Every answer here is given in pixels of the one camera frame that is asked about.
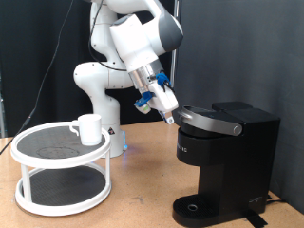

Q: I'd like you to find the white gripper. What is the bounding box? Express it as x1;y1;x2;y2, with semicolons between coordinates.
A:
147;80;180;125

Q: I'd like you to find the silver handled brewer lid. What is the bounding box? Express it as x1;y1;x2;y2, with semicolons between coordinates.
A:
172;104;244;139

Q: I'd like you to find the white ceramic mug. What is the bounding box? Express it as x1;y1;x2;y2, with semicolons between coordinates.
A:
68;113;103;146

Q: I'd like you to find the black Keurig coffee machine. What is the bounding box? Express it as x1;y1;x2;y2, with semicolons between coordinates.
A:
172;101;281;228

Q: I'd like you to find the silver vertical pole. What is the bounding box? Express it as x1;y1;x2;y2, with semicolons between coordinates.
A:
167;0;182;108

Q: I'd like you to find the white two-tier turntable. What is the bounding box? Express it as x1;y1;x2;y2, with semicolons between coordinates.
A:
9;121;112;218

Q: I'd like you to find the black tape strip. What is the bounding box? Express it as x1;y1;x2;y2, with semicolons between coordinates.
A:
241;213;269;228

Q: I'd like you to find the blue mounted wrist camera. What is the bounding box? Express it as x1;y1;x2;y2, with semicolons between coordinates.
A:
133;91;155;115

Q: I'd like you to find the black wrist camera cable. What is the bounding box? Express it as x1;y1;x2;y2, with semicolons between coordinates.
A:
88;0;127;72

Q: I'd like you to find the black machine power cord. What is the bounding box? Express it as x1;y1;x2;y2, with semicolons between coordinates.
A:
265;194;288;205

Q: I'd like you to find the black hanging cable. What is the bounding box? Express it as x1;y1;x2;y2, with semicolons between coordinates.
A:
0;0;75;155

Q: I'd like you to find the grey metal frame post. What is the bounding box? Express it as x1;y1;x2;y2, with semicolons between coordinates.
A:
0;75;7;139

